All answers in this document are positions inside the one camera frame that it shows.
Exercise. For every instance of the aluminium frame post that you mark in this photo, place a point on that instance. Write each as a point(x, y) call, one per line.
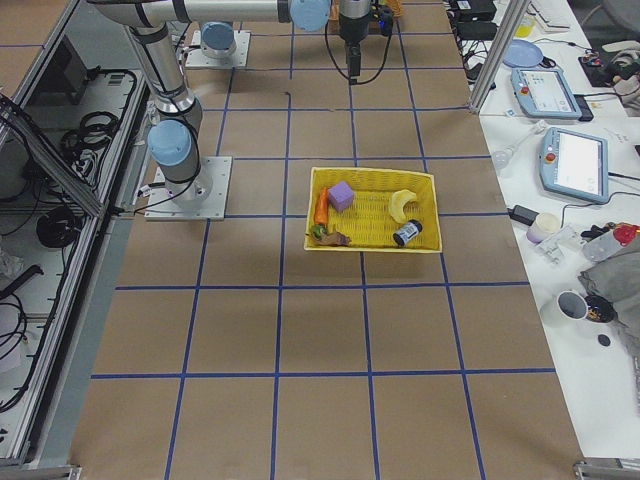
point(513, 14)

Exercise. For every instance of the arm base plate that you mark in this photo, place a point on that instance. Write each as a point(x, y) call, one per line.
point(200, 56)
point(205, 199)

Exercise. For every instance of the black power adapter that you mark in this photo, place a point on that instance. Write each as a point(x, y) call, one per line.
point(522, 215)

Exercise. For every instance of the purple foam cube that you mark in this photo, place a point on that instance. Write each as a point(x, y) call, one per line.
point(341, 196)

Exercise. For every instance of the white mug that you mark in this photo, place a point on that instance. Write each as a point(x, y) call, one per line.
point(565, 308)

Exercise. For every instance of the lavender white cup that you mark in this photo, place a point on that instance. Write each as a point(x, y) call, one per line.
point(544, 226)

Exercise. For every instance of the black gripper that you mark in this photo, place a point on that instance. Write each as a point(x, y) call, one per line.
point(354, 27)

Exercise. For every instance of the yellow woven tray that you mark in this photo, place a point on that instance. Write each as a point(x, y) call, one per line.
point(367, 221)

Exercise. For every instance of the orange toy carrot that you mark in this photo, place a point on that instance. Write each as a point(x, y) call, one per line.
point(321, 214)

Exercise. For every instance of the blue plate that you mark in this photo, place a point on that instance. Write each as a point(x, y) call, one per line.
point(522, 54)

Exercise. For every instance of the lower teach pendant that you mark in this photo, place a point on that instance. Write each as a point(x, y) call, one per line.
point(574, 164)

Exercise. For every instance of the teach pendant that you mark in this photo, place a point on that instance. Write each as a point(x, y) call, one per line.
point(544, 94)
point(574, 164)

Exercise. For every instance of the grey cloth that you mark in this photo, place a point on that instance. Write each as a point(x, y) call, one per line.
point(616, 279)

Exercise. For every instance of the brown wicker basket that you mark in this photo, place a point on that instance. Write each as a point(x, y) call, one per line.
point(396, 7)

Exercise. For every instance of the brown toy animal figure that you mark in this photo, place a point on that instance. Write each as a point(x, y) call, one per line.
point(325, 238)

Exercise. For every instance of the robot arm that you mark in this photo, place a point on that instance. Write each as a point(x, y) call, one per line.
point(173, 142)

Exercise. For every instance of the upper teach pendant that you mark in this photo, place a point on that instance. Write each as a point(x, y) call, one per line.
point(544, 94)

